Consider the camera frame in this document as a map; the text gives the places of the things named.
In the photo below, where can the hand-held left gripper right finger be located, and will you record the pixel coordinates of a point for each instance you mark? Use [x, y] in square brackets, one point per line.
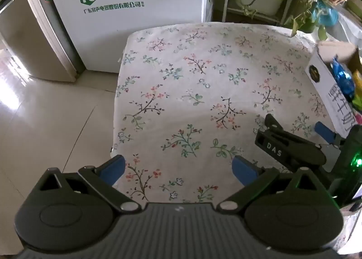
[243, 170]

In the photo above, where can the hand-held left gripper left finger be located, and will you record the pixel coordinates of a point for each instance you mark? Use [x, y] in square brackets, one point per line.
[114, 167]

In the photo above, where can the shiny blue snack packet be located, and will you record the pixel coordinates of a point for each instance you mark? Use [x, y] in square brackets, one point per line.
[342, 78]

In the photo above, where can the table with clear cover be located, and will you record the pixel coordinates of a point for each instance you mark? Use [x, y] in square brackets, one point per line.
[350, 27]

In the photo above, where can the white chest freezer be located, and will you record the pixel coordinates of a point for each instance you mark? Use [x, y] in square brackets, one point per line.
[141, 35]

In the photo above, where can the silver refrigerator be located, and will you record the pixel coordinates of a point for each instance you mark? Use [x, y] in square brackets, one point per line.
[28, 35]

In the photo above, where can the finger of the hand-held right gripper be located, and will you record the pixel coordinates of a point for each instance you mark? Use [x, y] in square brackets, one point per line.
[285, 146]
[325, 131]

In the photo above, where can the cardboard box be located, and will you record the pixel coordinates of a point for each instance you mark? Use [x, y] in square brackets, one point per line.
[322, 78]

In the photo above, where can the blue plastic bag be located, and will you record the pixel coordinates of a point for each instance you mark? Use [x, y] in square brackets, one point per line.
[328, 15]

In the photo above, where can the floral tablecloth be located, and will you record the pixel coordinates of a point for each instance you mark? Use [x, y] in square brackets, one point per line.
[183, 78]

